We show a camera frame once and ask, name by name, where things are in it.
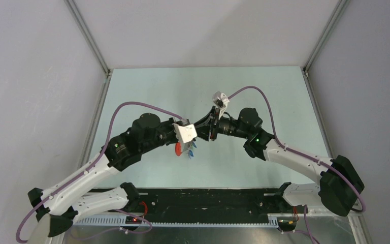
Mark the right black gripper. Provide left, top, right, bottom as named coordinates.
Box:
left=192, top=106, right=250, bottom=142

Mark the metal key holder red handle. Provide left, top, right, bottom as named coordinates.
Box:
left=175, top=142, right=192, bottom=157

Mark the blue key tag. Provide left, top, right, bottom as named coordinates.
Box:
left=187, top=142, right=197, bottom=159

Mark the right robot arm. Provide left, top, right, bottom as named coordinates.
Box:
left=194, top=107, right=365, bottom=217

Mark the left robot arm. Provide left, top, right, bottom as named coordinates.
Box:
left=28, top=113, right=197, bottom=238

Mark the left controller board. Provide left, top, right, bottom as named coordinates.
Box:
left=124, top=216, right=143, bottom=225

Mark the controller board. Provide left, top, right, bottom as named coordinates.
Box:
left=124, top=216, right=143, bottom=225
left=278, top=219, right=297, bottom=232

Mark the right controller board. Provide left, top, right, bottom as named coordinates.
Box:
left=278, top=219, right=297, bottom=232

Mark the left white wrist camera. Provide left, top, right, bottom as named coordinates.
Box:
left=173, top=119, right=198, bottom=144

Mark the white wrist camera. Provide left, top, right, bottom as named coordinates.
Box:
left=173, top=119, right=198, bottom=144
left=212, top=91, right=229, bottom=118

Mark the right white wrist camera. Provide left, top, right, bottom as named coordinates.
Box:
left=212, top=91, right=229, bottom=118

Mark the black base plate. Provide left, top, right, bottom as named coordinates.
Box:
left=122, top=188, right=304, bottom=223

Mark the slotted cable duct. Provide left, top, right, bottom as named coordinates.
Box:
left=74, top=215, right=278, bottom=228

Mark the left aluminium frame post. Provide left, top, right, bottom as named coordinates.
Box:
left=64, top=0, right=111, bottom=77

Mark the aluminium frame post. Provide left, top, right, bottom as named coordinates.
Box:
left=302, top=0, right=350, bottom=78
left=64, top=0, right=111, bottom=77

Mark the right aluminium frame post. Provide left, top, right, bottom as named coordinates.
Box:
left=302, top=0, right=350, bottom=78

